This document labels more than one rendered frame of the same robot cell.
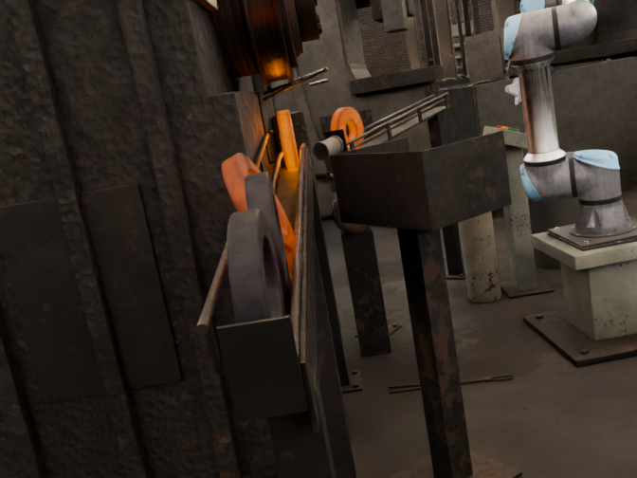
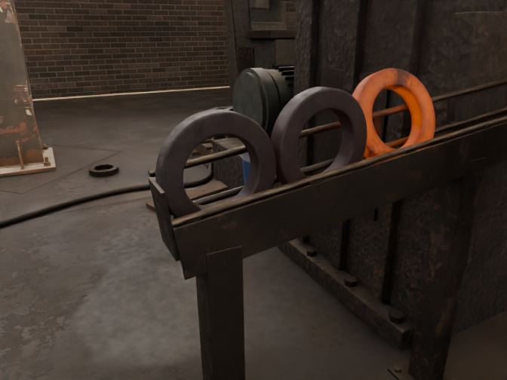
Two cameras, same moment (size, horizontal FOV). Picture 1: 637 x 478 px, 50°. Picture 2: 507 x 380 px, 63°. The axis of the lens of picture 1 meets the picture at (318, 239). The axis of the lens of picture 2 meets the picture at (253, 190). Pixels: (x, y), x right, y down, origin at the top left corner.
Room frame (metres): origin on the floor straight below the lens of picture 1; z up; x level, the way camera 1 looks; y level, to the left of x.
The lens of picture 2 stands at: (0.51, -0.46, 0.83)
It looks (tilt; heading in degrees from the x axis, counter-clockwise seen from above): 21 degrees down; 61
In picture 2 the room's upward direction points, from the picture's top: 1 degrees counter-clockwise
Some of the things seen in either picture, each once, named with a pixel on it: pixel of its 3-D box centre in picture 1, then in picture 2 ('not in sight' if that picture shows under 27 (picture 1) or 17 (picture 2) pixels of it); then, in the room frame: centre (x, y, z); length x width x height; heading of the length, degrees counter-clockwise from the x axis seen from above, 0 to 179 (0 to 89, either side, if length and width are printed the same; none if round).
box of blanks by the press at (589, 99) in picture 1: (524, 134); not in sight; (4.23, -1.36, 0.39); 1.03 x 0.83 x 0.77; 103
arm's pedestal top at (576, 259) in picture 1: (604, 241); not in sight; (1.95, -0.83, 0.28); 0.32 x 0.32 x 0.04; 2
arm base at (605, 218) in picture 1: (601, 211); not in sight; (1.95, -0.83, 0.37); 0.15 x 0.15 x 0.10
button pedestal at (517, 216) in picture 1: (516, 209); not in sight; (2.48, -0.74, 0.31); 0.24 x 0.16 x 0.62; 178
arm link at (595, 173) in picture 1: (594, 173); not in sight; (1.95, -0.82, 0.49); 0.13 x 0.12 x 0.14; 69
